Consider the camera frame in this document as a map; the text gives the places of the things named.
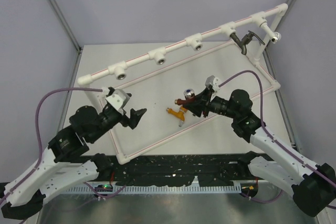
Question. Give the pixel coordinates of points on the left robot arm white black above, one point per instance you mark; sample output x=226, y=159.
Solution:
x=38, y=185

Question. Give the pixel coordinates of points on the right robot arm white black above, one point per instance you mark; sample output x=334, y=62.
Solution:
x=311, y=186

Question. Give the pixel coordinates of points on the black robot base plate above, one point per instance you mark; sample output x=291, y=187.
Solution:
x=177, y=171

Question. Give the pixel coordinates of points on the brown faucet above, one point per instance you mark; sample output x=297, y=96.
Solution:
x=189, y=99

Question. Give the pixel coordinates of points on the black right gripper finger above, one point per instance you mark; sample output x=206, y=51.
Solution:
x=196, y=107
x=202, y=97

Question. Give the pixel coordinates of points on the slotted grey cable duct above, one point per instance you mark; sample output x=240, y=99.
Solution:
x=194, y=188

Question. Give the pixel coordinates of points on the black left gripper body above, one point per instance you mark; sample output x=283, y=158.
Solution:
x=123, y=118

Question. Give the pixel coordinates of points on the white installed faucet chrome tip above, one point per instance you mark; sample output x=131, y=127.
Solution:
x=274, y=36

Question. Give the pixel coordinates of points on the dark bronze installed faucet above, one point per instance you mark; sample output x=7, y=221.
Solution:
x=242, y=43

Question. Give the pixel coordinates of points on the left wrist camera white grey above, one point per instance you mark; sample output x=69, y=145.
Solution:
x=112, y=97

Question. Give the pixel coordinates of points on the white PVC pipe frame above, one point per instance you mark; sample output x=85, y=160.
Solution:
x=158, y=73

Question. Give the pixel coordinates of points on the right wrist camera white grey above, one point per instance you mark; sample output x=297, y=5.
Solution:
x=213, y=83

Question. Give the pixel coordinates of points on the orange faucet blue knob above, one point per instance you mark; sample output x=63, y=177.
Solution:
x=180, y=114

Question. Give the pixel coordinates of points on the wrist camera white grey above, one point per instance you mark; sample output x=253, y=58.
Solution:
x=112, y=97
x=213, y=83

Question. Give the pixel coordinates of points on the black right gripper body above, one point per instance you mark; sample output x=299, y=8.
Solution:
x=206, y=110

